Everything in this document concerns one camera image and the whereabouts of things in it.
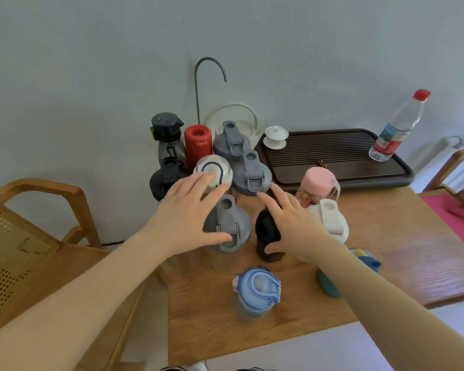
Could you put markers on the dark slatted tea tray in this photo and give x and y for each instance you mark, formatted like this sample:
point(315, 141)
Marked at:
point(332, 150)

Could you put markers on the light blue lid bottle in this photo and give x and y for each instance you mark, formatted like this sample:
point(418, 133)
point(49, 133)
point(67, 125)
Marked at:
point(257, 290)

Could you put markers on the smoky bottle with black lid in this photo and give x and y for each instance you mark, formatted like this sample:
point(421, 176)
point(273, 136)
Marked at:
point(166, 127)

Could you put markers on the teal bottle with blue lid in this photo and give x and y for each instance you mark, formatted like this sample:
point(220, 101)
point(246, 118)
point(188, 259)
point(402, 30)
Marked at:
point(367, 261)

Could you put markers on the person's right thumb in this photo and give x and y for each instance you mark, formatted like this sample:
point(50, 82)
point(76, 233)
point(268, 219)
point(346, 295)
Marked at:
point(275, 248)

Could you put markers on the pink lid bottle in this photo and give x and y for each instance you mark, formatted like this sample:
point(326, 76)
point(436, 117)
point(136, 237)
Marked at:
point(317, 182)

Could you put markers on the small brown tea figurine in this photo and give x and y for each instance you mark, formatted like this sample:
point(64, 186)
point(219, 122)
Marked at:
point(323, 164)

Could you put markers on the wooden chair with pink cushion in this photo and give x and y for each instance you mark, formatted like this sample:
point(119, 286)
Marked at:
point(450, 160)

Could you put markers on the clear bottle with white lid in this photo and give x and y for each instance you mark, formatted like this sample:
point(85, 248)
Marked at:
point(332, 224)

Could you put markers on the plastic water bottle red cap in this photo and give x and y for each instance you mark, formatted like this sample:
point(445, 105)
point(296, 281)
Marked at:
point(399, 125)

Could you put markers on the clear bottle with grey lid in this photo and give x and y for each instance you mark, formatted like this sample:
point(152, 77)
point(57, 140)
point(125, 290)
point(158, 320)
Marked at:
point(251, 177)
point(226, 147)
point(232, 218)

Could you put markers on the person's left thumb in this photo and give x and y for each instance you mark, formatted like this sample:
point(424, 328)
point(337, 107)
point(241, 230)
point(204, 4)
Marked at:
point(218, 239)

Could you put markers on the wooden rattan chair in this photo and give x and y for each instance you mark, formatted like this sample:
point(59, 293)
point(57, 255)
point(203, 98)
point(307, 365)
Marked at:
point(23, 243)

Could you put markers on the person's left middle finger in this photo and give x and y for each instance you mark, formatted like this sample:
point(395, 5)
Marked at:
point(202, 186)

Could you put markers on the person's left forearm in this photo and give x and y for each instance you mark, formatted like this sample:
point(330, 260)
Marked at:
point(73, 305)

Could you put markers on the dark grey bottle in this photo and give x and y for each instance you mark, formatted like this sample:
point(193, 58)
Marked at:
point(164, 182)

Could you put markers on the person's right hand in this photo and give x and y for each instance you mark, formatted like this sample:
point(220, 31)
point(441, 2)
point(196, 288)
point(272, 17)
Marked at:
point(299, 231)

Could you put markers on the white lidded tea cup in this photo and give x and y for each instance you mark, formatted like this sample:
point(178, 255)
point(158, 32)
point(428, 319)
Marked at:
point(275, 137)

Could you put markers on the person's left hand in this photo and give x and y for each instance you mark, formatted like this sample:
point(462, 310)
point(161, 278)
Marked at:
point(181, 224)

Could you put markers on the grey gooseneck faucet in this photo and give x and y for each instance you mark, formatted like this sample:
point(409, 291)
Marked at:
point(196, 92)

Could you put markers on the person's right middle finger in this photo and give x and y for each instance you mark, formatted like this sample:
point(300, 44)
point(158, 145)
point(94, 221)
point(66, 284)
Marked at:
point(281, 197)

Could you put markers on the person's right forearm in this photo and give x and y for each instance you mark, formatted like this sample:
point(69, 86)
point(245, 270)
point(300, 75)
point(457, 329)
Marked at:
point(394, 320)

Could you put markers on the black and brown bottle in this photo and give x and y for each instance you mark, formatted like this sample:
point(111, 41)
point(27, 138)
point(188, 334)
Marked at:
point(265, 227)

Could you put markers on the white radiator pipe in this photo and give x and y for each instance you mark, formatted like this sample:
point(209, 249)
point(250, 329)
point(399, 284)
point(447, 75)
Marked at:
point(462, 139)

